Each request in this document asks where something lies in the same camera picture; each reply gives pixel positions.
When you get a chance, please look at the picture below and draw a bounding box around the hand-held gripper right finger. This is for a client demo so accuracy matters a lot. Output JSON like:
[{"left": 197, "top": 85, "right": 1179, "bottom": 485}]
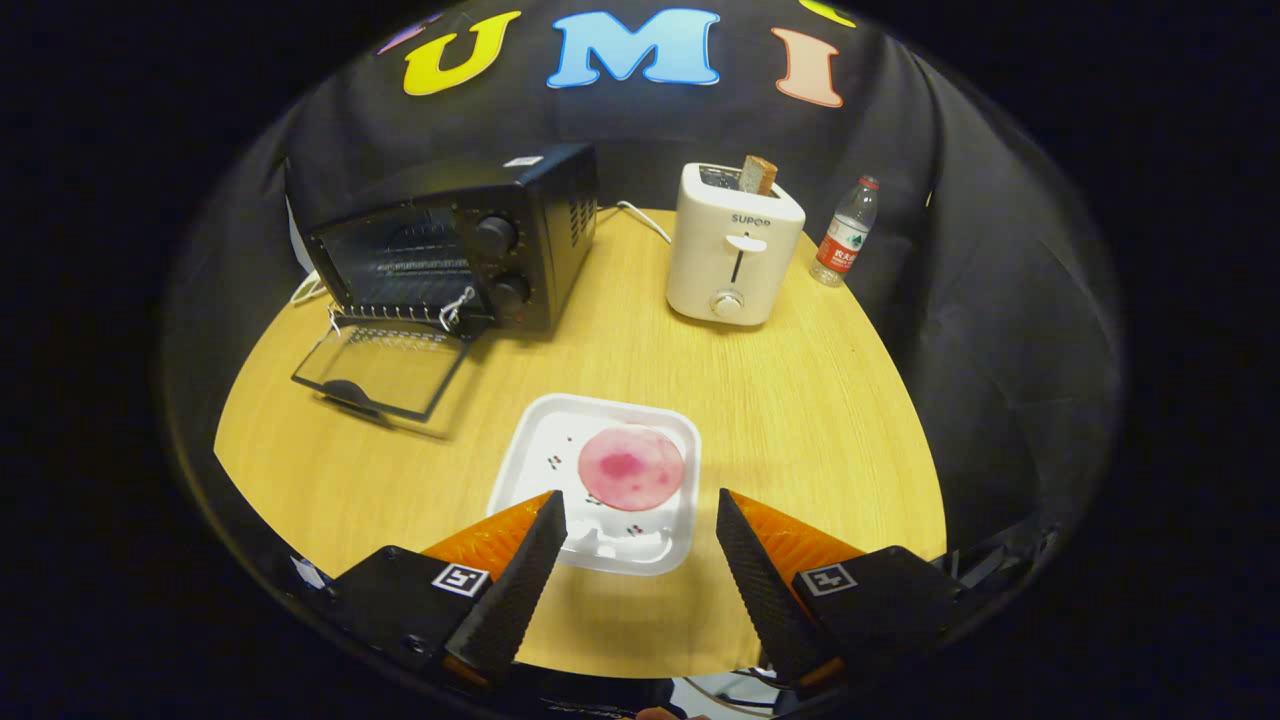
[{"left": 715, "top": 488, "right": 966, "bottom": 701}]

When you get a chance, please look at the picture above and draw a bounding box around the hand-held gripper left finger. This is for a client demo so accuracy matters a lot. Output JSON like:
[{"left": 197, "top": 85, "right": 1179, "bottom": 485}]
[{"left": 300, "top": 490, "right": 569, "bottom": 691}]

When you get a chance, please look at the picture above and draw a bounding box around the white foam tray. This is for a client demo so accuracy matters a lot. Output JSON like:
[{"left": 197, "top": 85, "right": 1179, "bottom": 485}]
[{"left": 487, "top": 393, "right": 701, "bottom": 577}]

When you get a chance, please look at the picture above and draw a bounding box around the pink round meat slice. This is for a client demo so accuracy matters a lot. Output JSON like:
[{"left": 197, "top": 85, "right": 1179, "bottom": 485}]
[{"left": 578, "top": 424, "right": 687, "bottom": 512}]

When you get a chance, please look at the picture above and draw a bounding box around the black toaster oven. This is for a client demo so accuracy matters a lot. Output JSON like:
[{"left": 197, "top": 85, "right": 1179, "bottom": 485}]
[{"left": 290, "top": 143, "right": 599, "bottom": 423}]

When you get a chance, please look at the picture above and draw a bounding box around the white toaster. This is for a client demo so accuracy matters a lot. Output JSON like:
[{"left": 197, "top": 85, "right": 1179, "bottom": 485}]
[{"left": 666, "top": 162, "right": 807, "bottom": 326}]

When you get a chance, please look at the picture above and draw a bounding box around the clear red label water bottle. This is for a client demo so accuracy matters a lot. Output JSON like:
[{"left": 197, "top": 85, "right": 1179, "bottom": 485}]
[{"left": 810, "top": 176, "right": 881, "bottom": 288}]

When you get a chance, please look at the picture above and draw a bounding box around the white power cable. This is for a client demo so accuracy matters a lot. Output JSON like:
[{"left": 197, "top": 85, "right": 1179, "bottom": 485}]
[{"left": 598, "top": 200, "right": 673, "bottom": 246}]

